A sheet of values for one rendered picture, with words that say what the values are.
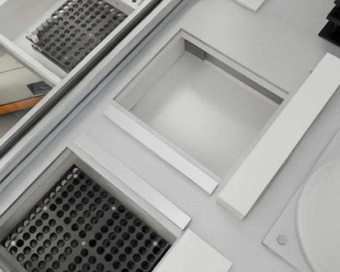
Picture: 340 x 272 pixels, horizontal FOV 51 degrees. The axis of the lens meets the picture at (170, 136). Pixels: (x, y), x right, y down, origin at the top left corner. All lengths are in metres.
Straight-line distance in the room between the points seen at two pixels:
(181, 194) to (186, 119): 0.22
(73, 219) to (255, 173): 0.31
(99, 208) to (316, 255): 0.34
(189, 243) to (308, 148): 0.25
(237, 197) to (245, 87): 0.32
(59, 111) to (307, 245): 0.43
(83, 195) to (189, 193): 0.19
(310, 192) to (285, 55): 0.27
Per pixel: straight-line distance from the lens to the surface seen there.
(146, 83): 0.75
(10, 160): 0.60
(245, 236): 0.56
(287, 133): 0.58
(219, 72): 0.80
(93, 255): 0.62
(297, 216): 0.55
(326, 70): 0.66
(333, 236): 0.47
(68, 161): 0.74
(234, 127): 0.74
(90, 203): 0.63
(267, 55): 0.69
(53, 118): 0.61
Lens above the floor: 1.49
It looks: 66 degrees down
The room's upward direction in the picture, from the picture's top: 7 degrees counter-clockwise
